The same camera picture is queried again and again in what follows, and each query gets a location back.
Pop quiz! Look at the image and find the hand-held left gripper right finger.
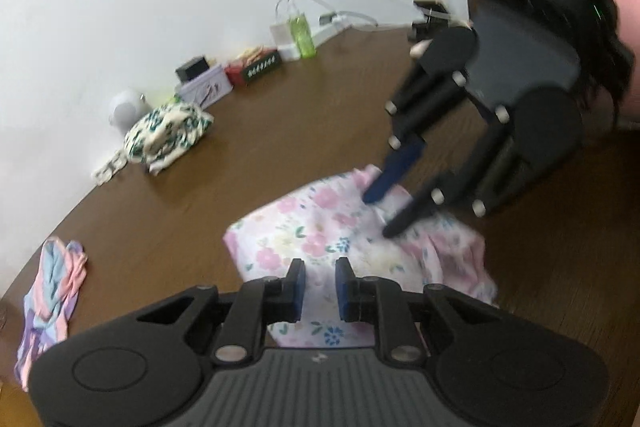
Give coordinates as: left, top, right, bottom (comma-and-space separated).
334, 257, 506, 365

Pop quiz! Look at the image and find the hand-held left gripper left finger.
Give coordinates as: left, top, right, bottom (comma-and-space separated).
135, 258, 307, 365

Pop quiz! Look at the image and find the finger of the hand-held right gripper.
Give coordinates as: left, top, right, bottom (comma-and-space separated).
382, 107, 546, 240
362, 57, 476, 205

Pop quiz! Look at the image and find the pink floral garment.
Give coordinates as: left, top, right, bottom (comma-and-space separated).
222, 164, 498, 348

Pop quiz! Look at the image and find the pastel striped garment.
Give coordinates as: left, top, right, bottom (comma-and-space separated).
14, 238, 88, 390

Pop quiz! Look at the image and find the person's right forearm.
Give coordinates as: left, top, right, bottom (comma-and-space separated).
602, 0, 640, 130

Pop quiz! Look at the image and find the small black device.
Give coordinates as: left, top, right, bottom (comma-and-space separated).
409, 0, 473, 42

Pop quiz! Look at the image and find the white power strip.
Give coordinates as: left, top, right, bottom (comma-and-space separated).
277, 19, 351, 60

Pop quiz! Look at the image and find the green spray bottle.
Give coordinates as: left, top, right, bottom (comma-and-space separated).
289, 9, 317, 59

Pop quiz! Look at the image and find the dark red box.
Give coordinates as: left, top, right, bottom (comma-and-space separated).
225, 49, 282, 86

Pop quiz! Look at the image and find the white charger block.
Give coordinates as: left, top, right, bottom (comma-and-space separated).
270, 21, 296, 50

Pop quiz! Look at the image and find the cream green floral garment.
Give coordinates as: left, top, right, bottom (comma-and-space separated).
122, 103, 215, 175

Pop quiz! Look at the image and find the grey tin box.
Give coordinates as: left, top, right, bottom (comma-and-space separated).
177, 64, 233, 110

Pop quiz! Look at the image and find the white socket strip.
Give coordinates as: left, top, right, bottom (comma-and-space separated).
91, 149, 128, 182

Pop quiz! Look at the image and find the small black box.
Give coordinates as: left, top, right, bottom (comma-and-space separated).
175, 56, 210, 84

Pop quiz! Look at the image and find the white round speaker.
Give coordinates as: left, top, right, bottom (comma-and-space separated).
110, 89, 151, 128

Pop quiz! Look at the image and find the white cable with grey plug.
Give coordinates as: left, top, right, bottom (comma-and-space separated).
319, 9, 418, 32

